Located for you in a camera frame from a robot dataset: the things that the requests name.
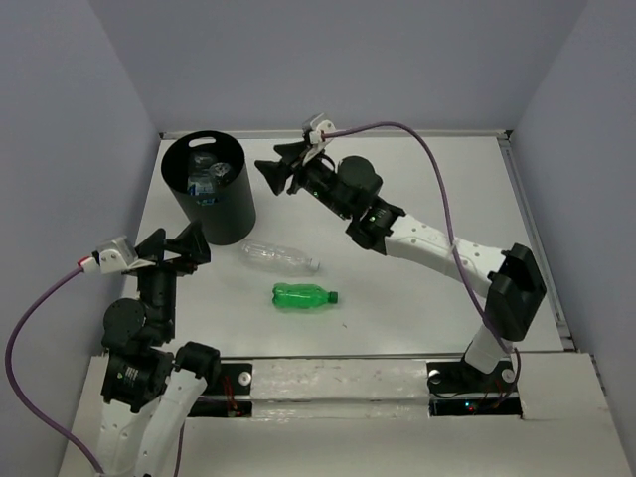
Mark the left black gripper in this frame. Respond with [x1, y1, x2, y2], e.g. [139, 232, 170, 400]
[132, 214, 212, 337]

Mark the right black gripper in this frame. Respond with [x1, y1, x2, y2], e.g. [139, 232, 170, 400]
[253, 141, 352, 222]

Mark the blue label clear bottle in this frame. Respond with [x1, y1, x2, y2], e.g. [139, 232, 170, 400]
[186, 173, 216, 196]

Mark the clear plastic bottle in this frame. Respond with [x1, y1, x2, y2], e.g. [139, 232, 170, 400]
[239, 239, 321, 276]

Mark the green plastic bottle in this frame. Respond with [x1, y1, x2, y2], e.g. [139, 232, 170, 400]
[271, 283, 339, 310]

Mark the Pepsi label clear bottle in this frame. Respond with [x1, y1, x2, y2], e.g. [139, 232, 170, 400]
[208, 162, 237, 189]

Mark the green label clear bottle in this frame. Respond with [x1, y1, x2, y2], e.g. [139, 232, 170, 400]
[188, 151, 218, 175]

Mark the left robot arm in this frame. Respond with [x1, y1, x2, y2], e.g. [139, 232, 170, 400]
[93, 221, 221, 476]

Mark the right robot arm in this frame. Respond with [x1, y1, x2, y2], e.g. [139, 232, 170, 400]
[254, 142, 547, 390]

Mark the black plastic bin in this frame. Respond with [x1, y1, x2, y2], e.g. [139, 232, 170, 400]
[161, 131, 256, 245]

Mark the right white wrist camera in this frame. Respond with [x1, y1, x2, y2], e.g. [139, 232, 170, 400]
[302, 113, 336, 163]

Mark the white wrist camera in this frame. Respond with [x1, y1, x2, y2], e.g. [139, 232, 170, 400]
[78, 236, 149, 274]
[302, 113, 336, 163]

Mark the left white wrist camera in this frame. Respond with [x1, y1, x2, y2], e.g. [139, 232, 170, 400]
[78, 236, 149, 274]

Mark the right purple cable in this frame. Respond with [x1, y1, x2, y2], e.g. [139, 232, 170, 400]
[322, 120, 522, 398]

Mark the purple cable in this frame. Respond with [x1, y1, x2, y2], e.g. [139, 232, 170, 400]
[322, 120, 522, 398]
[3, 265, 105, 476]

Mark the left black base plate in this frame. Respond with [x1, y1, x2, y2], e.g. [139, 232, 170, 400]
[189, 362, 253, 418]

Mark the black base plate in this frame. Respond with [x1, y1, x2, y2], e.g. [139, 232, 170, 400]
[426, 360, 523, 417]
[189, 362, 253, 418]

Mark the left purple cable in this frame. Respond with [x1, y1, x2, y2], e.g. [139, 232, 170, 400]
[3, 265, 105, 476]

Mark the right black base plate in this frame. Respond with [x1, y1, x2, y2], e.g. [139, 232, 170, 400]
[426, 360, 523, 417]

